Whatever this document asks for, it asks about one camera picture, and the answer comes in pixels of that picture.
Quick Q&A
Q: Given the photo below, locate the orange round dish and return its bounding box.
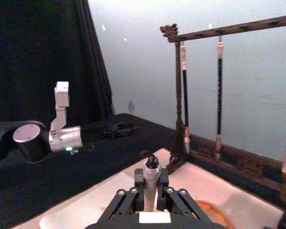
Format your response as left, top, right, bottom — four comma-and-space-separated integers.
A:
194, 199, 232, 229

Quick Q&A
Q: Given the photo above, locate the black curtain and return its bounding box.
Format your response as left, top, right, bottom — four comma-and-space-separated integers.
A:
0, 0, 116, 124

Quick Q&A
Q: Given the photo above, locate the white felt writing mat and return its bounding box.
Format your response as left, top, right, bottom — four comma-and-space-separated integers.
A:
13, 147, 285, 229

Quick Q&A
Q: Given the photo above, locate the pale-handled calligraphy brush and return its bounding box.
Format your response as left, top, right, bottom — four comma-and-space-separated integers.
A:
140, 150, 162, 213

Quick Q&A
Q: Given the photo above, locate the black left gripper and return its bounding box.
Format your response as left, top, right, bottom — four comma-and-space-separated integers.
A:
81, 121, 145, 221

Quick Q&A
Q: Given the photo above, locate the thin dark gripper cable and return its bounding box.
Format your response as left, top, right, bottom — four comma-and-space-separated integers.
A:
70, 142, 95, 155

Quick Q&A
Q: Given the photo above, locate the black table cloth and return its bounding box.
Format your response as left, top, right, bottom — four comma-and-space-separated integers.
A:
0, 113, 286, 229

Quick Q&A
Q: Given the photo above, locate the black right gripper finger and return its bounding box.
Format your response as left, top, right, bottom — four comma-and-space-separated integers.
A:
156, 171, 212, 221

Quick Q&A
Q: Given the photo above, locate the dark wooden brush rack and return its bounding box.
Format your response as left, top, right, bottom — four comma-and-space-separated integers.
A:
160, 13, 286, 229

